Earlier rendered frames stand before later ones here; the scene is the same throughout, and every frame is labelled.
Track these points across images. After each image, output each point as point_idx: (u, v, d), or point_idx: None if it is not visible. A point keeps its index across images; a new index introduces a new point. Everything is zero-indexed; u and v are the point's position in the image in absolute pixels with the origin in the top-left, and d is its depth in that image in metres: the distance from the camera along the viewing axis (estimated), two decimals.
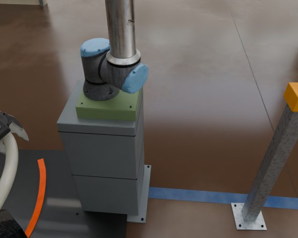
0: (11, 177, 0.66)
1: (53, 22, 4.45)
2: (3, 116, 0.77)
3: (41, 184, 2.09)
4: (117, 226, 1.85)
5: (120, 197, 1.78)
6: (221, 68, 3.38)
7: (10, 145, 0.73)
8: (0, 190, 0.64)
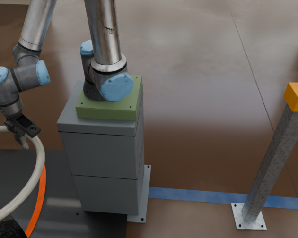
0: (44, 158, 1.05)
1: (53, 22, 4.45)
2: None
3: (41, 184, 2.09)
4: (117, 226, 1.85)
5: (120, 197, 1.78)
6: (221, 68, 3.38)
7: (37, 139, 1.11)
8: (39, 165, 1.02)
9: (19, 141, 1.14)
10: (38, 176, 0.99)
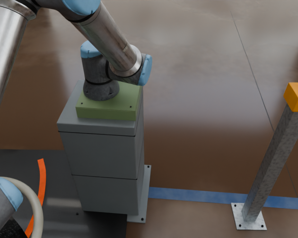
0: None
1: (53, 22, 4.45)
2: None
3: (41, 184, 2.09)
4: (117, 226, 1.85)
5: (120, 197, 1.78)
6: (221, 68, 3.38)
7: (37, 207, 0.92)
8: None
9: None
10: None
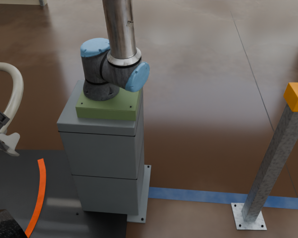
0: (21, 87, 0.84)
1: (53, 22, 4.45)
2: None
3: (41, 184, 2.09)
4: (117, 226, 1.85)
5: (120, 197, 1.78)
6: (221, 68, 3.38)
7: (13, 69, 0.91)
8: (15, 93, 0.82)
9: None
10: (13, 106, 0.79)
